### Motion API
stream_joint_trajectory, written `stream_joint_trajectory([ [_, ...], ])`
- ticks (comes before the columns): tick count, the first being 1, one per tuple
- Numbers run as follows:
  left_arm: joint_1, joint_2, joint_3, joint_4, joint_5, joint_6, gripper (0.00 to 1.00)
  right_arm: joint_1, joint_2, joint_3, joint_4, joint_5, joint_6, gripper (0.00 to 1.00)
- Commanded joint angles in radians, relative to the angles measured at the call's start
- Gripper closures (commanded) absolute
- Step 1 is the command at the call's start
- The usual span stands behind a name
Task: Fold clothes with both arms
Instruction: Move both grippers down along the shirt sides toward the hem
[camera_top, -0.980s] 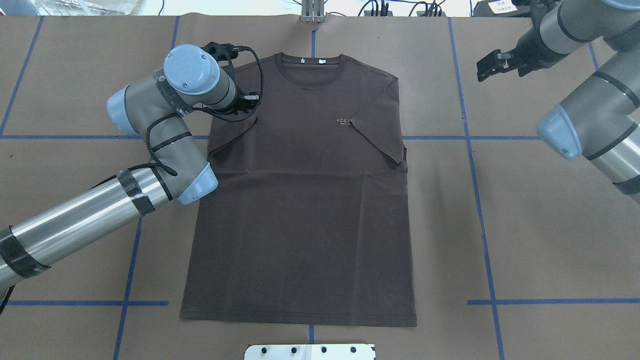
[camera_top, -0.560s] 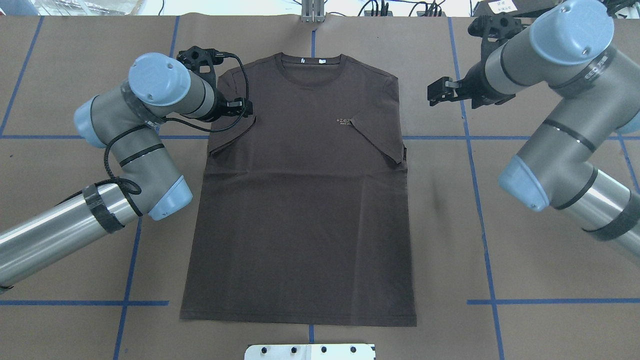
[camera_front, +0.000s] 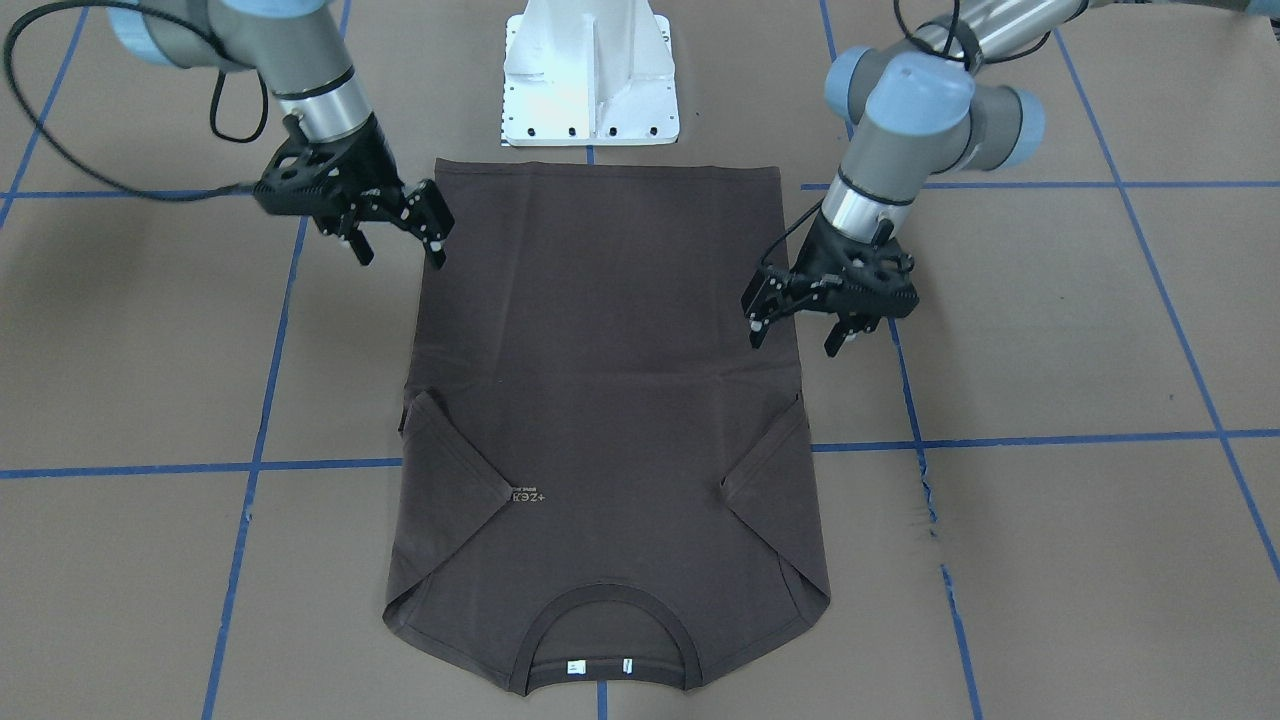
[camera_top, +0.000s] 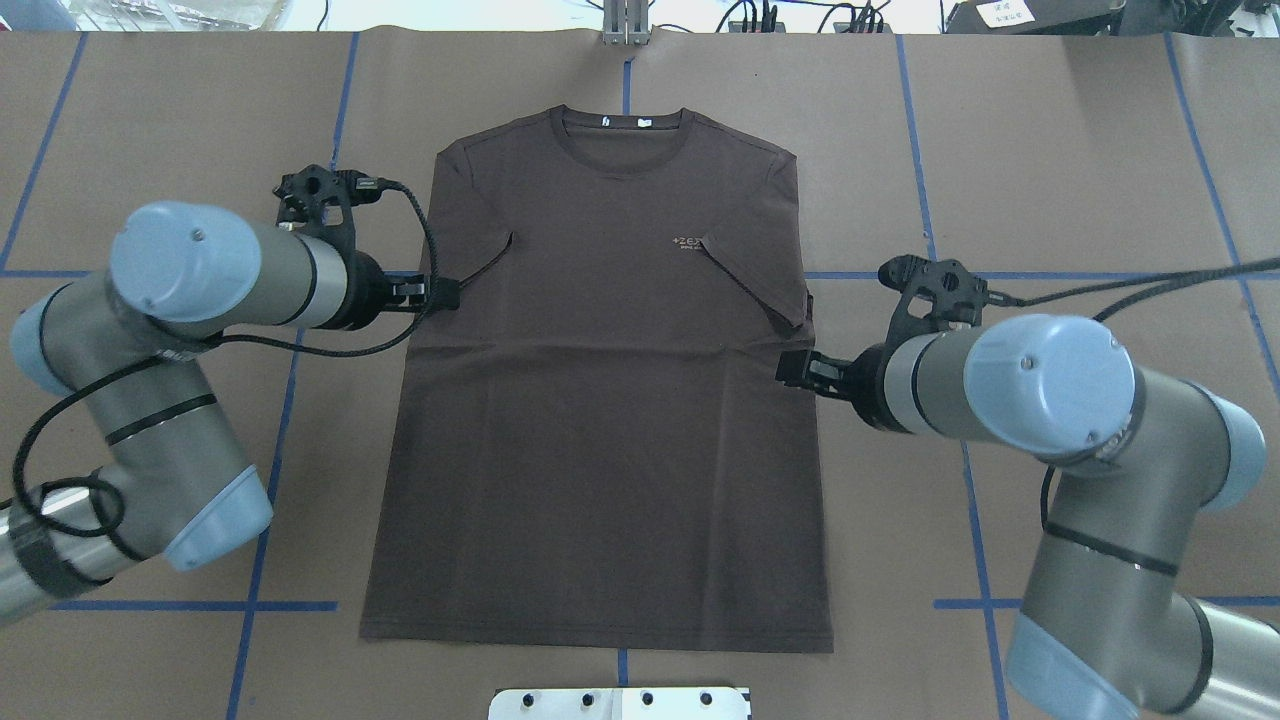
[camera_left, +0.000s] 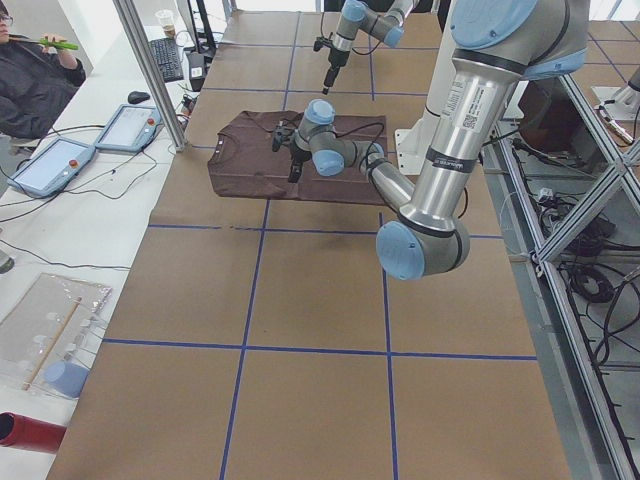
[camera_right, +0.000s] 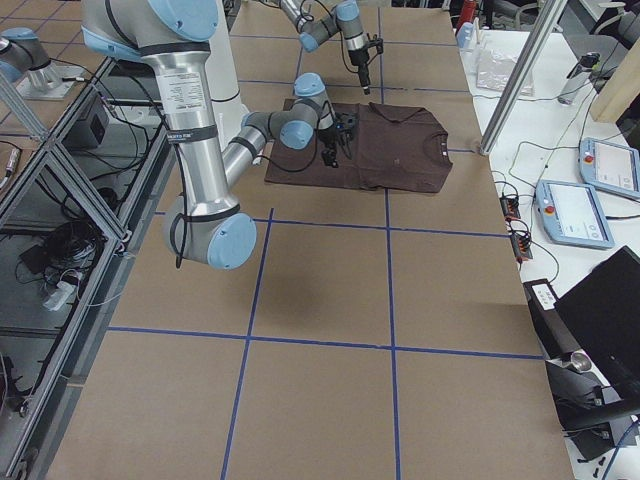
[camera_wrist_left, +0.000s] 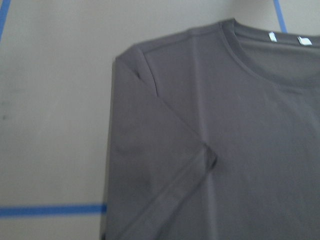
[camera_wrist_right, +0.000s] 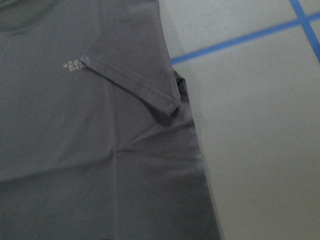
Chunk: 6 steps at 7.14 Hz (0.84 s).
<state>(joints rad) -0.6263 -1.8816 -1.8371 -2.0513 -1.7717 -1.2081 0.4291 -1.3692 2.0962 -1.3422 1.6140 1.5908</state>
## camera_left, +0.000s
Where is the blue plastic cup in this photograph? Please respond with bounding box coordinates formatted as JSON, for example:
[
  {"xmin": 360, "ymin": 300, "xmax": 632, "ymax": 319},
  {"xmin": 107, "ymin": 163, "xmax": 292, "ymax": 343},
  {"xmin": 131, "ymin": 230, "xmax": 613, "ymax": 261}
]
[{"xmin": 44, "ymin": 361, "xmax": 89, "ymax": 398}]

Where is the silver plastic bag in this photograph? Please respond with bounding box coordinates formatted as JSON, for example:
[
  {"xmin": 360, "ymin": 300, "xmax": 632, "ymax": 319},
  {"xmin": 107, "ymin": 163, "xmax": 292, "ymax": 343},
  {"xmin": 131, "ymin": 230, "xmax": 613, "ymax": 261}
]
[{"xmin": 1, "ymin": 273, "xmax": 112, "ymax": 387}]

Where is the teach pendant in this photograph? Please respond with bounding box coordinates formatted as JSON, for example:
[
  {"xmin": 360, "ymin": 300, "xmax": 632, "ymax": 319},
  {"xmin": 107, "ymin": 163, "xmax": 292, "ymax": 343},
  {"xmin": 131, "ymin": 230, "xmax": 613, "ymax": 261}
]
[
  {"xmin": 94, "ymin": 104, "xmax": 161, "ymax": 153},
  {"xmin": 8, "ymin": 137, "xmax": 96, "ymax": 198}
]

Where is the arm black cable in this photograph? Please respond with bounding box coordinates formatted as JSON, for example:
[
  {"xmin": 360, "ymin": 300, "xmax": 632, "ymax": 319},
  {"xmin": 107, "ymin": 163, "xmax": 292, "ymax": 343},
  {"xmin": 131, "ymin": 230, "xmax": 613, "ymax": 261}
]
[
  {"xmin": 329, "ymin": 122, "xmax": 387, "ymax": 171},
  {"xmin": 319, "ymin": 9, "xmax": 389, "ymax": 56}
]

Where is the far teach pendant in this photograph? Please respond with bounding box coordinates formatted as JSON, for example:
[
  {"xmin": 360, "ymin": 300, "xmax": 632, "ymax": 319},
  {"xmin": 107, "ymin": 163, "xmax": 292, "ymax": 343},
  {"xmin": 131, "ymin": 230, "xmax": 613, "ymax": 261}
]
[{"xmin": 94, "ymin": 104, "xmax": 161, "ymax": 153}]

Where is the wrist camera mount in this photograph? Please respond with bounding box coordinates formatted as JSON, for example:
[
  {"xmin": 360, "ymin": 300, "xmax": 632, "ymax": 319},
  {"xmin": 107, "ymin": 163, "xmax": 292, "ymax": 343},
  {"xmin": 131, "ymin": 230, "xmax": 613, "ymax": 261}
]
[
  {"xmin": 313, "ymin": 35, "xmax": 333, "ymax": 52},
  {"xmin": 271, "ymin": 120, "xmax": 298, "ymax": 152}
]

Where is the black keyboard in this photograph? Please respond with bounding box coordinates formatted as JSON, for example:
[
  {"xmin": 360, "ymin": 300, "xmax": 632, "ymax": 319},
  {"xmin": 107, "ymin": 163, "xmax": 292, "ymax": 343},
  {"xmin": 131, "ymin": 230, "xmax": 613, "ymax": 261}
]
[{"xmin": 148, "ymin": 38, "xmax": 183, "ymax": 82}]

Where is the near teach pendant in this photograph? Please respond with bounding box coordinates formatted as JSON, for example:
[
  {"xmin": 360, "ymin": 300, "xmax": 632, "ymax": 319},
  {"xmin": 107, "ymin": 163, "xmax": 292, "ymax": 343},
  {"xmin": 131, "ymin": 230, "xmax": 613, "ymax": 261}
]
[{"xmin": 8, "ymin": 137, "xmax": 96, "ymax": 198}]

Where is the black computer mouse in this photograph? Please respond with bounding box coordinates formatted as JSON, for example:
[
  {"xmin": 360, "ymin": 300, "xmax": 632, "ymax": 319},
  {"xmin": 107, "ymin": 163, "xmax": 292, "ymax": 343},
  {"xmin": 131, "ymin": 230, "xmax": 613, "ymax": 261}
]
[{"xmin": 127, "ymin": 91, "xmax": 150, "ymax": 105}]

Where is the wooden stick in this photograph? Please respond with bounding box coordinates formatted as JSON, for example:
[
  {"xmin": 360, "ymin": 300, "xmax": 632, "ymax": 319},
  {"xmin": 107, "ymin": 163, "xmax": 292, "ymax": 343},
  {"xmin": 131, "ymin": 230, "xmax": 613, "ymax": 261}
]
[{"xmin": 21, "ymin": 297, "xmax": 82, "ymax": 391}]

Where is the person in black jacket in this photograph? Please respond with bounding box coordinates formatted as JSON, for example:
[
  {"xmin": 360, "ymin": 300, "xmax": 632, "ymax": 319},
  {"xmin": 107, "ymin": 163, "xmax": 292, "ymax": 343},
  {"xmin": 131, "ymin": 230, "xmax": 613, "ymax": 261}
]
[{"xmin": 1, "ymin": 7, "xmax": 86, "ymax": 139}]

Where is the green tool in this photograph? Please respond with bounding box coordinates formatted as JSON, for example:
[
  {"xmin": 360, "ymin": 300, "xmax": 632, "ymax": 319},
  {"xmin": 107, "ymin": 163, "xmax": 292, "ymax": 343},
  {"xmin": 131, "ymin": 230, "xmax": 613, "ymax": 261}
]
[{"xmin": 38, "ymin": 38, "xmax": 79, "ymax": 51}]

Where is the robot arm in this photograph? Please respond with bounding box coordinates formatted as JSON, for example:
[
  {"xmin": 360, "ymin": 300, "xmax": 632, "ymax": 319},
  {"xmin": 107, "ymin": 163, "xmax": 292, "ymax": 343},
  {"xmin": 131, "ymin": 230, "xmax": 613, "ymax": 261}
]
[
  {"xmin": 313, "ymin": 0, "xmax": 419, "ymax": 95},
  {"xmin": 289, "ymin": 1, "xmax": 589, "ymax": 280}
]

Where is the red cylinder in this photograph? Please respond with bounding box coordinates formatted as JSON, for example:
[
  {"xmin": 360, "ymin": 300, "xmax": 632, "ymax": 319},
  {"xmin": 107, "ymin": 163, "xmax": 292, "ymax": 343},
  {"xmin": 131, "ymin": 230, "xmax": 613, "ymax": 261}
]
[{"xmin": 1, "ymin": 412, "xmax": 66, "ymax": 454}]

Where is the brown t-shirt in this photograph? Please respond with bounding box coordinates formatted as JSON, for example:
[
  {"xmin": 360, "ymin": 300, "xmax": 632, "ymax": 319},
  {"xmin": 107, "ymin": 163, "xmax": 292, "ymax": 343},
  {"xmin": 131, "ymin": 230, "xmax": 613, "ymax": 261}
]
[{"xmin": 208, "ymin": 110, "xmax": 383, "ymax": 205}]

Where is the drink cup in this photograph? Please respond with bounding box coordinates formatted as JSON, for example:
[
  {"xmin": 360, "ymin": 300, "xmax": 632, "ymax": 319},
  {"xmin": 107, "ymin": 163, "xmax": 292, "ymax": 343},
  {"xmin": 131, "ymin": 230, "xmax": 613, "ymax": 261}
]
[{"xmin": 155, "ymin": 9, "xmax": 176, "ymax": 39}]

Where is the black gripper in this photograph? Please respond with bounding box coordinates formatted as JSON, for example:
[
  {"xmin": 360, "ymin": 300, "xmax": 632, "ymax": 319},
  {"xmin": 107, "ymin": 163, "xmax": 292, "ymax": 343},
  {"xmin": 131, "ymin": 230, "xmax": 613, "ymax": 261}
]
[
  {"xmin": 287, "ymin": 147, "xmax": 306, "ymax": 183},
  {"xmin": 322, "ymin": 49, "xmax": 348, "ymax": 95}
]

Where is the aluminium frame post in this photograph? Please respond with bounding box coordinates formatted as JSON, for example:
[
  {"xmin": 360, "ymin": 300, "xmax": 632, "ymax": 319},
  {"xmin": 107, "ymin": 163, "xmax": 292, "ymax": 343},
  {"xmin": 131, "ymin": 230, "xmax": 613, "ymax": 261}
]
[{"xmin": 113, "ymin": 0, "xmax": 187, "ymax": 152}]

